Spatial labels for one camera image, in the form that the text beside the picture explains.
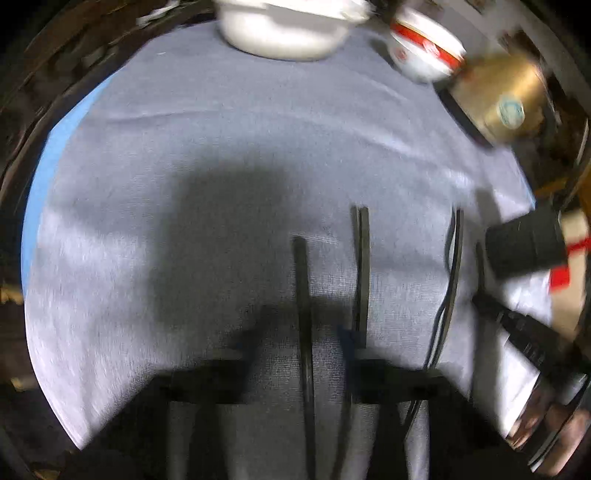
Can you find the person's right hand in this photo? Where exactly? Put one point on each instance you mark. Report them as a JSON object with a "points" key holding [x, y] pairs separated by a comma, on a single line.
{"points": [[549, 429]]}

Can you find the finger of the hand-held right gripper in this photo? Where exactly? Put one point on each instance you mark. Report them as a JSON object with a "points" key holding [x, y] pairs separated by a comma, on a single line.
{"points": [[508, 323]]}

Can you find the golden electric kettle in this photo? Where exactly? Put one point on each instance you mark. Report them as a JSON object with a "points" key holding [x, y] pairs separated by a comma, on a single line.
{"points": [[501, 99]]}

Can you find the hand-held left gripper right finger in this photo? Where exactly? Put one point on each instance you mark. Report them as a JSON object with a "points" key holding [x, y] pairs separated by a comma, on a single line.
{"points": [[347, 339]]}

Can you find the carved dark wooden chair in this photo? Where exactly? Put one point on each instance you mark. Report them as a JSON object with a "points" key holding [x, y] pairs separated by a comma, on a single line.
{"points": [[41, 69]]}

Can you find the red plastic stool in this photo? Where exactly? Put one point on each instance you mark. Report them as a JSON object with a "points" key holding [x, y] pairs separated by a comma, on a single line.
{"points": [[563, 272]]}

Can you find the blue table cover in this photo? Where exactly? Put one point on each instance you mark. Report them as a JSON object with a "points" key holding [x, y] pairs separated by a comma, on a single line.
{"points": [[55, 152]]}

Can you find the red-rimmed white bowl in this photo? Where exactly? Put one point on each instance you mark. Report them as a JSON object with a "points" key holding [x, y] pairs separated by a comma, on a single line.
{"points": [[427, 46]]}

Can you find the grey perforated metal cup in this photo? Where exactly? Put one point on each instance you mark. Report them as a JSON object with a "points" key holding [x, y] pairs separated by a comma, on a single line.
{"points": [[526, 249]]}

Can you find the single black chopstick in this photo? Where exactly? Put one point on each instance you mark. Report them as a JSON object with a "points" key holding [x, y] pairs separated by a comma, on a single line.
{"points": [[302, 300]]}

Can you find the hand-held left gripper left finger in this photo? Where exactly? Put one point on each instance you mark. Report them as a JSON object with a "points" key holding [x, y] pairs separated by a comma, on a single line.
{"points": [[251, 344]]}

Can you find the grey tablecloth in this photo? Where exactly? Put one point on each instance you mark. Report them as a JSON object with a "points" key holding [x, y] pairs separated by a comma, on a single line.
{"points": [[184, 115]]}

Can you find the large white basin bowl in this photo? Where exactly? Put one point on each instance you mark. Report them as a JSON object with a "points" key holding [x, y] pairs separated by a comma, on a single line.
{"points": [[286, 27]]}

